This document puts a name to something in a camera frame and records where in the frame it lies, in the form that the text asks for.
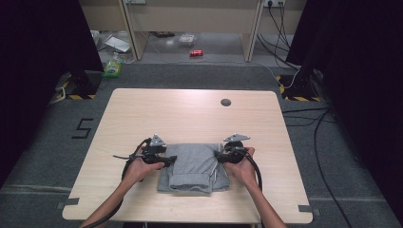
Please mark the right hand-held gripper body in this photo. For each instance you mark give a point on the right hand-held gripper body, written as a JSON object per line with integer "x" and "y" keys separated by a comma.
{"x": 235, "y": 150}

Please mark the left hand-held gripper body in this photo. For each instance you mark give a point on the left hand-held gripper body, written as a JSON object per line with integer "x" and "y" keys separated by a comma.
{"x": 153, "y": 152}

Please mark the grey shorts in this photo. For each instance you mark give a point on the grey shorts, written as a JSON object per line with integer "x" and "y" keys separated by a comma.
{"x": 193, "y": 167}

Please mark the person's left hand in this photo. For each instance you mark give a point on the person's left hand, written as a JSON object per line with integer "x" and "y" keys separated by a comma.
{"x": 141, "y": 169}

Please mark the person's right hand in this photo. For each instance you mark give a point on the person's right hand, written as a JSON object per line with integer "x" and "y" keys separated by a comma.
{"x": 242, "y": 171}

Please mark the grey round table grommet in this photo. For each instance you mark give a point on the grey round table grommet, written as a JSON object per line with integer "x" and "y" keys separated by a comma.
{"x": 225, "y": 102}

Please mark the black stand with striped base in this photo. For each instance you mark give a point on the black stand with striped base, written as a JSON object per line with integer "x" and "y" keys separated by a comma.
{"x": 83, "y": 83}
{"x": 299, "y": 85}

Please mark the green bottle pack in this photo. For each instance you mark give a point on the green bottle pack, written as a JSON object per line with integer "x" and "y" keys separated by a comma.
{"x": 112, "y": 68}

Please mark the grey tape strip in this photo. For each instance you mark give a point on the grey tape strip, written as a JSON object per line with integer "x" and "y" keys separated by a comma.
{"x": 68, "y": 203}

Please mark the red drink can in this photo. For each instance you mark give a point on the red drink can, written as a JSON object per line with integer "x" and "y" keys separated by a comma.
{"x": 196, "y": 53}

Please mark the white paper sheet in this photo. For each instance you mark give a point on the white paper sheet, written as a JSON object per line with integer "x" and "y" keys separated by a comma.
{"x": 118, "y": 43}

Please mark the clear plastic container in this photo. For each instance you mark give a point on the clear plastic container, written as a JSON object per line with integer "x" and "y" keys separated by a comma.
{"x": 187, "y": 39}

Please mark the black curtain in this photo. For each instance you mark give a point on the black curtain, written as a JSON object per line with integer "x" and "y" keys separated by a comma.
{"x": 364, "y": 79}
{"x": 38, "y": 63}

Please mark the white wall socket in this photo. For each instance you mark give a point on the white wall socket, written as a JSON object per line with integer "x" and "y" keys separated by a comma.
{"x": 274, "y": 2}

